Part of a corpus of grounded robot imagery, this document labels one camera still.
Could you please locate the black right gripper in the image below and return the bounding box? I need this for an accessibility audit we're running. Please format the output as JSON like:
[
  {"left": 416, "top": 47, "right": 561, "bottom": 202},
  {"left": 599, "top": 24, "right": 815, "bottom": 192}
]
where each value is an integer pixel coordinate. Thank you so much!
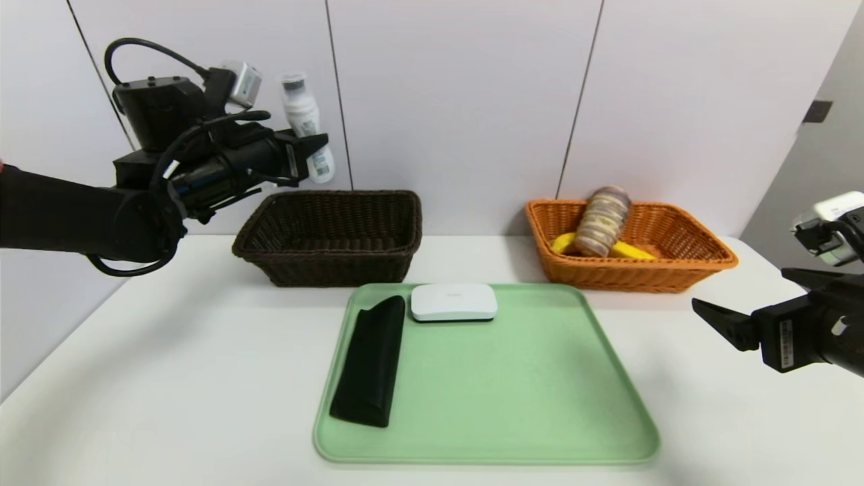
[{"left": 691, "top": 267, "right": 864, "bottom": 378}]

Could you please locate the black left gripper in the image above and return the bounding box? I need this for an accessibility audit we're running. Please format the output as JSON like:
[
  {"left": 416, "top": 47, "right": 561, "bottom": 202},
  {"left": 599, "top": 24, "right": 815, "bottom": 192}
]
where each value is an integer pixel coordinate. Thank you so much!
[{"left": 234, "top": 128, "right": 329, "bottom": 182}]

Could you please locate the white plastic bottle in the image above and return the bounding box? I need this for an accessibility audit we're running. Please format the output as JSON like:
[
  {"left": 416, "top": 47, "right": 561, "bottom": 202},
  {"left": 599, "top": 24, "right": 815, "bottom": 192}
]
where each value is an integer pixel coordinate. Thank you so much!
[{"left": 280, "top": 72, "right": 335, "bottom": 184}]

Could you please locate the yellow banana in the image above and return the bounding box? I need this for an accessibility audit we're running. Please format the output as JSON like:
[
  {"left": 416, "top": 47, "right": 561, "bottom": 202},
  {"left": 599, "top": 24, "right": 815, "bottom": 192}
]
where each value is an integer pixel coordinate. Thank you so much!
[{"left": 552, "top": 232, "right": 657, "bottom": 261}]

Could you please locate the striped twisted bread loaf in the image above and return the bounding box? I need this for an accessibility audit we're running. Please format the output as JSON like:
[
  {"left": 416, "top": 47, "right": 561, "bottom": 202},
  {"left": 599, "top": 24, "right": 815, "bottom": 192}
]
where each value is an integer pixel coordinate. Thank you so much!
[{"left": 574, "top": 186, "right": 633, "bottom": 259}]

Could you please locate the dark brown wicker basket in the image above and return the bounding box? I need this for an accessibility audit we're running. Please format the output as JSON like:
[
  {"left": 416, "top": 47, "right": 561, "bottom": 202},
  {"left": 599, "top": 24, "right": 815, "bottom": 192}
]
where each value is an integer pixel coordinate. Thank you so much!
[{"left": 232, "top": 190, "right": 423, "bottom": 288}]

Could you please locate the orange wicker basket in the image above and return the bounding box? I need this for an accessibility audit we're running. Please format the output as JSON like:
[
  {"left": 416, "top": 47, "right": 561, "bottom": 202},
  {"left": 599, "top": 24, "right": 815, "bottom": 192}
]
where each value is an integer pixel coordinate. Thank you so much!
[{"left": 525, "top": 200, "right": 738, "bottom": 294}]

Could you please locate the white flat router box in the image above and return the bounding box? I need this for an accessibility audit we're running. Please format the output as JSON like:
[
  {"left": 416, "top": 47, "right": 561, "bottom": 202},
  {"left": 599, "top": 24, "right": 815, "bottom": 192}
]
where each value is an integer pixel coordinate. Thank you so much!
[{"left": 410, "top": 283, "right": 499, "bottom": 323}]

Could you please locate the black folded soft case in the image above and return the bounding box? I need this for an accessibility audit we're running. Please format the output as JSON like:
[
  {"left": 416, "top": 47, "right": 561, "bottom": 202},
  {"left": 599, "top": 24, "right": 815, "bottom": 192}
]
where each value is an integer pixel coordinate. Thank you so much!
[{"left": 329, "top": 295, "right": 407, "bottom": 428}]

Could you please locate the light green plastic tray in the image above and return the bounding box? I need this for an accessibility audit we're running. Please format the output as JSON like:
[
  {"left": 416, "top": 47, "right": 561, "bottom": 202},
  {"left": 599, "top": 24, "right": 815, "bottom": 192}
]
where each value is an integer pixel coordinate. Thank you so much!
[{"left": 313, "top": 283, "right": 661, "bottom": 465}]

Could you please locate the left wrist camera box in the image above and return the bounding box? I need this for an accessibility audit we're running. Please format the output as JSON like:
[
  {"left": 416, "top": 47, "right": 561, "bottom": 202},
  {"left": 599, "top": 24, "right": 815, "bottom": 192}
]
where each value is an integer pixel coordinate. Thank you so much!
[{"left": 221, "top": 61, "right": 264, "bottom": 109}]

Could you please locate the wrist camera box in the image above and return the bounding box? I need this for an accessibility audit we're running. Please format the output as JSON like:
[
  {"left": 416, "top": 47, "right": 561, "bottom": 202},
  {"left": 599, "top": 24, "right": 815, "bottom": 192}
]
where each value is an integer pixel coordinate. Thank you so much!
[
  {"left": 221, "top": 61, "right": 264, "bottom": 109},
  {"left": 791, "top": 191, "right": 864, "bottom": 266}
]

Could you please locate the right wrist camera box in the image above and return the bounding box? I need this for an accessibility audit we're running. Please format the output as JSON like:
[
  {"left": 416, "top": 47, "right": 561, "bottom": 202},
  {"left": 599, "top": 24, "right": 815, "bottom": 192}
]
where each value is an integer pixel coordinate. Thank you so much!
[{"left": 791, "top": 191, "right": 864, "bottom": 266}]

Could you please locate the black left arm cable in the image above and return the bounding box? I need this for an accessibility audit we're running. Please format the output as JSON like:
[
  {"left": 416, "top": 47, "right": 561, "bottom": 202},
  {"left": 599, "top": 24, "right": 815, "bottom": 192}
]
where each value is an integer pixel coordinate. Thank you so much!
[{"left": 103, "top": 37, "right": 213, "bottom": 85}]

